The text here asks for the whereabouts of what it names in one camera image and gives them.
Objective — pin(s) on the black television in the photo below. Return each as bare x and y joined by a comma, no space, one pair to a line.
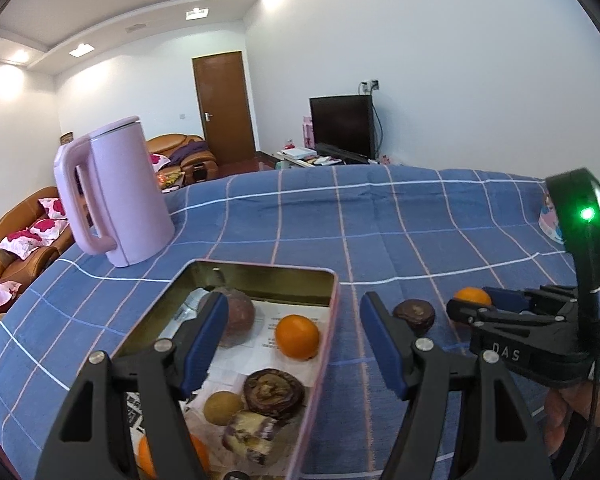
345,123

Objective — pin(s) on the brown wooden door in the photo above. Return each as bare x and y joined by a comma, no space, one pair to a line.
222,96

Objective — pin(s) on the wall power socket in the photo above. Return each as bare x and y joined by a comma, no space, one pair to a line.
369,86

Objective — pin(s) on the blue checked tablecloth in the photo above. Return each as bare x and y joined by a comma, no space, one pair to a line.
403,232

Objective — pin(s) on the green-brown kiwi fruit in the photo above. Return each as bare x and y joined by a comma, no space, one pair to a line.
221,406

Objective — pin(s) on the wrinkled dark passion fruit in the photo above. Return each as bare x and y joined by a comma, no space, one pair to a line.
274,393

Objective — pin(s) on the brown leather sofa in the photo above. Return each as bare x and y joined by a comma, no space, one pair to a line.
33,235

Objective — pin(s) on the printed paper in tin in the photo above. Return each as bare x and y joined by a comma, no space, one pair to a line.
231,366

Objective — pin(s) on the lilac electric kettle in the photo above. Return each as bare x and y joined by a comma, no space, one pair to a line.
111,196

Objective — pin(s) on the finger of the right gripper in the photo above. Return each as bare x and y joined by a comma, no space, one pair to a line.
530,297
531,316

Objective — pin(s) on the purple round fruit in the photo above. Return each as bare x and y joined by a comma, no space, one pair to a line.
241,316

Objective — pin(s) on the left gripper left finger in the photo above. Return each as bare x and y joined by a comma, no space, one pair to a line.
91,439

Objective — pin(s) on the brown leather armchair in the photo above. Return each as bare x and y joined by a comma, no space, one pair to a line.
189,154

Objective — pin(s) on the low tv stand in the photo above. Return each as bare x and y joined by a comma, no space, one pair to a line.
309,158

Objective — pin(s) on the pink cartoon mug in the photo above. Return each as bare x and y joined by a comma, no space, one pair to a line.
548,221

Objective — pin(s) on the large orange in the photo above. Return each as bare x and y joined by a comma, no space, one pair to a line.
146,464

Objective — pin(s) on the pink tin box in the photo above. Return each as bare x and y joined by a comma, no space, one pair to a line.
276,291

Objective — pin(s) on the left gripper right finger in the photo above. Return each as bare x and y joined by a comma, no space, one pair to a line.
497,437

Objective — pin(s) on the small orange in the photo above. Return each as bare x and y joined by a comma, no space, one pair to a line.
474,295

